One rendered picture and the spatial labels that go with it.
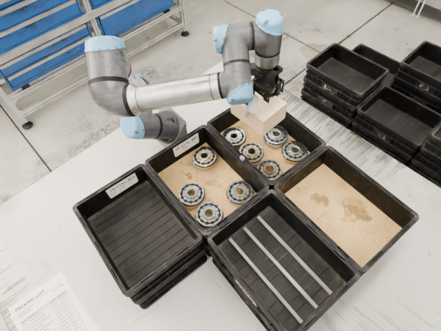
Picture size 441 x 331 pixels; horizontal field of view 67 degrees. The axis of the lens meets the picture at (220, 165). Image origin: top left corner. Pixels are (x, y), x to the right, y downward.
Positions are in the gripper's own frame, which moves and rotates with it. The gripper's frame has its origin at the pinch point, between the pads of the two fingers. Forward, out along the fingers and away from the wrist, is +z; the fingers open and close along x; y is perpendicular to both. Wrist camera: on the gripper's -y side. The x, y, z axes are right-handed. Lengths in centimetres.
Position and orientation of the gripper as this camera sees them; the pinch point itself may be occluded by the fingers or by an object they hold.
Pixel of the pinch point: (258, 105)
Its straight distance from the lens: 120.9
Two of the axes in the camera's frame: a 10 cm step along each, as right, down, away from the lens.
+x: 7.3, -5.9, 3.5
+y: 6.8, 5.9, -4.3
